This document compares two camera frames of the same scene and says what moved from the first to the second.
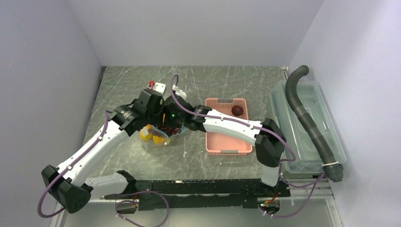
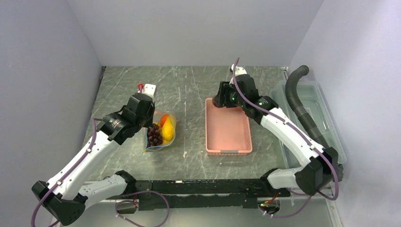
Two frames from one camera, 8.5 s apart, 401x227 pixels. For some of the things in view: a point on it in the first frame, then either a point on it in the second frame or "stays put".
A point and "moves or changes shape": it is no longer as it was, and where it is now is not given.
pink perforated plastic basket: [218, 144] stays put
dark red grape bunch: [169, 131] to [154, 138]
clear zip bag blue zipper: [161, 134] moves or changes shape
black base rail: [204, 194] stays put
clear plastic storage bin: [300, 143] stays put
